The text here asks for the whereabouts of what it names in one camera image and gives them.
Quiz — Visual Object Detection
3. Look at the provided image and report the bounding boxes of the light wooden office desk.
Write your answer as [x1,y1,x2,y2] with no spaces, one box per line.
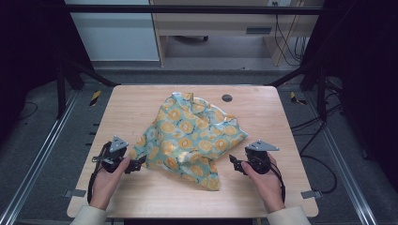
[149,0,325,68]

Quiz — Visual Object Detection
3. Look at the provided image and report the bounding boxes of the white cabinet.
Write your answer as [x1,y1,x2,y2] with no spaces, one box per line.
[64,0,161,62]

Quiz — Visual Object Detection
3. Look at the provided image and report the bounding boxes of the black curtain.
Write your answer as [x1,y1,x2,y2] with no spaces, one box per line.
[0,0,96,143]
[299,0,398,186]

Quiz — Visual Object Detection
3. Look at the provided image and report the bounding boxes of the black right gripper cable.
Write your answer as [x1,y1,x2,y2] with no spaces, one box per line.
[268,160,287,203]

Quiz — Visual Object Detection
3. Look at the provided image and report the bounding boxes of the black floor cables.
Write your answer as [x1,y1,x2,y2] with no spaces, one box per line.
[290,78,344,195]

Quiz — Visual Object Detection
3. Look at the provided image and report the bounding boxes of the person's right hand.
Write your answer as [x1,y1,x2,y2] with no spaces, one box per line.
[240,155,286,215]

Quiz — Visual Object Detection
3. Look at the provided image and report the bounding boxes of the grey metal table bracket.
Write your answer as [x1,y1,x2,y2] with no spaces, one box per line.
[300,189,323,200]
[63,188,87,199]

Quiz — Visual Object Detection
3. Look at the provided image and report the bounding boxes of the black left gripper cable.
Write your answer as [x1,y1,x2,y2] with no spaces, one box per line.
[86,141,113,204]

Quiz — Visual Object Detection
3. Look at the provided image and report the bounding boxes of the black cables under desk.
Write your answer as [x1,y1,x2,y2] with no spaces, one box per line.
[273,1,310,68]

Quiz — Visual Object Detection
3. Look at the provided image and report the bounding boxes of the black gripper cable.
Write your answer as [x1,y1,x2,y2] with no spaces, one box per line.
[268,160,287,203]
[86,141,113,204]

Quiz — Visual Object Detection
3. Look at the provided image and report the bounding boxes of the black horizontal frame bar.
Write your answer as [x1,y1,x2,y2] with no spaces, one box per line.
[64,4,325,16]

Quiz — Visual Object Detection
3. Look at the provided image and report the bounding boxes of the yellow black floor tape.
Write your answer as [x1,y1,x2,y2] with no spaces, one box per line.
[89,90,102,107]
[289,91,308,106]

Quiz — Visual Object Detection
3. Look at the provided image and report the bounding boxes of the aluminium floor rail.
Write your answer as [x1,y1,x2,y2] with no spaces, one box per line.
[0,89,80,225]
[304,90,380,225]

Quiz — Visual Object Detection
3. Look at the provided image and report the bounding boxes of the thin black floor cable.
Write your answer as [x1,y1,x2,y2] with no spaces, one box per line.
[18,100,39,122]

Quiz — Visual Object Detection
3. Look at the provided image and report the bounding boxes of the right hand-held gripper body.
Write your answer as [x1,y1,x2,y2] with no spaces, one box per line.
[244,140,281,175]

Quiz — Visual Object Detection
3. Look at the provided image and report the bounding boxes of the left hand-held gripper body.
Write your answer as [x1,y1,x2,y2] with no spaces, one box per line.
[92,135,130,173]

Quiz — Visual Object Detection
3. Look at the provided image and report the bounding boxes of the black metal frame stand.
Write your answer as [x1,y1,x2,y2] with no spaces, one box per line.
[268,62,329,122]
[55,58,122,120]

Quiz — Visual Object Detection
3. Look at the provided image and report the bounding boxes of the lemon print teal cloth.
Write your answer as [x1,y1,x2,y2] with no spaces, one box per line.
[128,91,250,192]

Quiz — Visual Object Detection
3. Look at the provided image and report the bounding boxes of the person's left hand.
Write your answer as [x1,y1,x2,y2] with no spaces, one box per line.
[89,156,131,211]

